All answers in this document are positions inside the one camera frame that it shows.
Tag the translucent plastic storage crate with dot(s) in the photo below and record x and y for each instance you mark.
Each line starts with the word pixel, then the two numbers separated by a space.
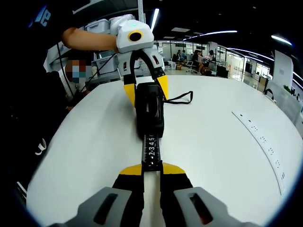
pixel 106 65

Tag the person's body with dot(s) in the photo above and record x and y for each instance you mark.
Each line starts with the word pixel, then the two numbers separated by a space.
pixel 23 82

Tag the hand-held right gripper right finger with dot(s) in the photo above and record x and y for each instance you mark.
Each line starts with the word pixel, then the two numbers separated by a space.
pixel 182 201

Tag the green plant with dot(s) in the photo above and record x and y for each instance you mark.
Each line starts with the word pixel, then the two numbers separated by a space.
pixel 287 88

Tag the black tape measure with blade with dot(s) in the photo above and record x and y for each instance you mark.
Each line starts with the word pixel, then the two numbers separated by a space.
pixel 149 111

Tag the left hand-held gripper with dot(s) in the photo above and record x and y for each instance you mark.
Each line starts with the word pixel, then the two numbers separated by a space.
pixel 127 42

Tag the white plastic storage crate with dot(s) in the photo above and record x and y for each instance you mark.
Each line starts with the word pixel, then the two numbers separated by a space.
pixel 98 26

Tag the white perforated strip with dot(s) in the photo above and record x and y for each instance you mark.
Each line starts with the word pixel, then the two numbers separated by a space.
pixel 267 144

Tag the white office chair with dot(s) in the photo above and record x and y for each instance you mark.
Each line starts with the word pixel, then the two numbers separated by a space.
pixel 190 65

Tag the white standing panel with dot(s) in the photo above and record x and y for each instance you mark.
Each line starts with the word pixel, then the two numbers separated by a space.
pixel 282 68

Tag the person's left forearm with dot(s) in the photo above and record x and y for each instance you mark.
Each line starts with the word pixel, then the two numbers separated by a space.
pixel 90 41

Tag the grey desk partition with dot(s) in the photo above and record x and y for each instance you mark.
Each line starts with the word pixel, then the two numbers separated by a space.
pixel 284 104

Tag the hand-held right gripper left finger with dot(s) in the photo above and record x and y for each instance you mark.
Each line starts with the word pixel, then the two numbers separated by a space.
pixel 123 201

